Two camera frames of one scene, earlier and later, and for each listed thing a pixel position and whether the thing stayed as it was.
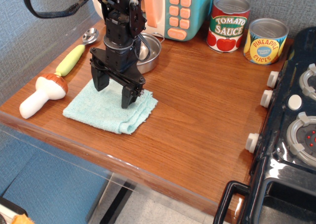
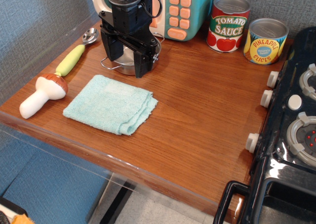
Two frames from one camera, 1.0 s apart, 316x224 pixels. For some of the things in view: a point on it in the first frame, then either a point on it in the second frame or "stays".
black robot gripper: x=119 y=61 → x=128 y=25
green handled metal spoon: x=89 y=35 stays
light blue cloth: x=103 y=108 stays
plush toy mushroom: x=48 y=86 stays
